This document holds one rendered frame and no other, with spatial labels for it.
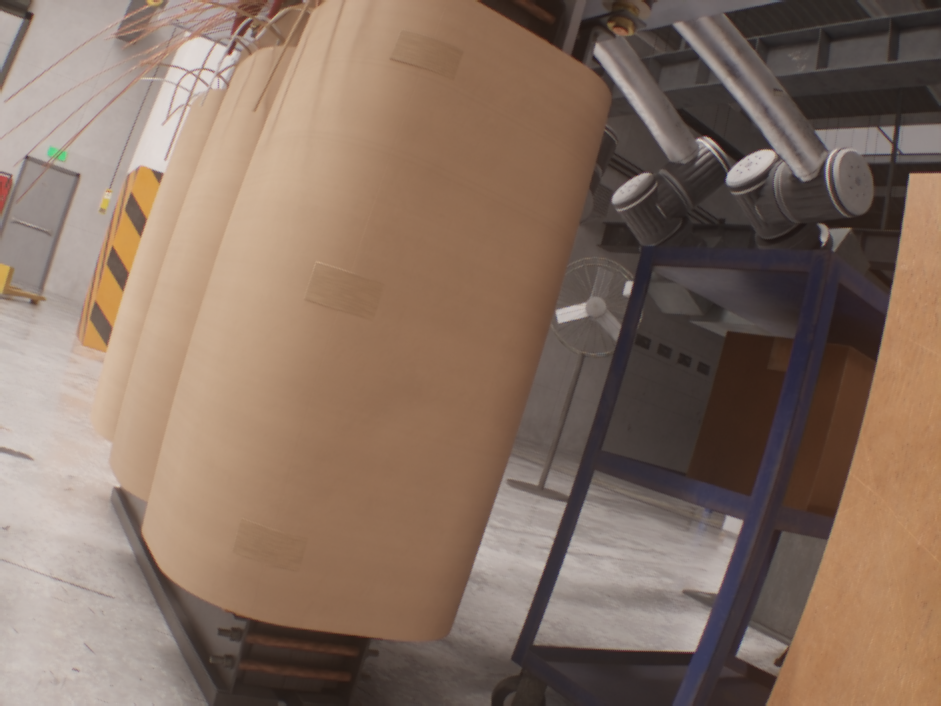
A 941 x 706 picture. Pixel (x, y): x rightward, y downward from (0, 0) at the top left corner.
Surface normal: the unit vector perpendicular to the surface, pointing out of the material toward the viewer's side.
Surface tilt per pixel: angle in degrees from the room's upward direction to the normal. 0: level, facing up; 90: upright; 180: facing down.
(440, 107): 90
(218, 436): 90
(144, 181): 90
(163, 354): 90
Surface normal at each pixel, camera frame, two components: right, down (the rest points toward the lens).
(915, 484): -0.81, -0.28
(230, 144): -0.51, -0.21
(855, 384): 0.46, 0.09
